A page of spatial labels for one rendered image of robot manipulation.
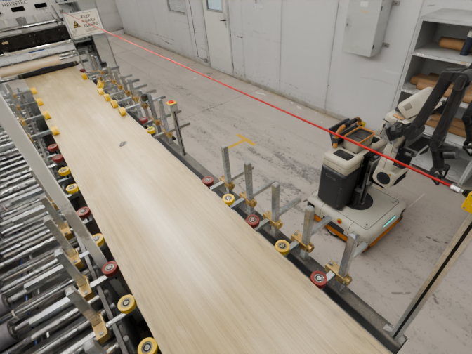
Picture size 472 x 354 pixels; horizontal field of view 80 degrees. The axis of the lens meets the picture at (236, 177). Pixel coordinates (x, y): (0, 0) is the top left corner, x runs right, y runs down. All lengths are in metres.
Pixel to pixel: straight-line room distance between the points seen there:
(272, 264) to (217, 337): 0.44
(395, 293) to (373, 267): 0.24
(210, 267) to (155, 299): 0.30
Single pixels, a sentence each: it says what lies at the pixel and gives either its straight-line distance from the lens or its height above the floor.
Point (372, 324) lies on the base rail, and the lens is 1.69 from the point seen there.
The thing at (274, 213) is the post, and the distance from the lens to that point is 1.75.
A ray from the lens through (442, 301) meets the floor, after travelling 2.78.
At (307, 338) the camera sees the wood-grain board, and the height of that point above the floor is 0.90.
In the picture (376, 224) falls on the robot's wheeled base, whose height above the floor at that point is 0.28.
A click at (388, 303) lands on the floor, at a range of 2.61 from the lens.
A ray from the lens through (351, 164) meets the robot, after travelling 2.37.
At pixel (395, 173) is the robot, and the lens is 2.37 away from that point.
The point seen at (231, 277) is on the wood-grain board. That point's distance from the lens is 1.50.
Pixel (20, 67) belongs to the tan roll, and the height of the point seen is 1.07.
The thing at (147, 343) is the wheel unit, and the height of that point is 0.90.
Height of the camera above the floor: 2.18
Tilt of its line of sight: 40 degrees down
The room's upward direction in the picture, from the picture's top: 6 degrees counter-clockwise
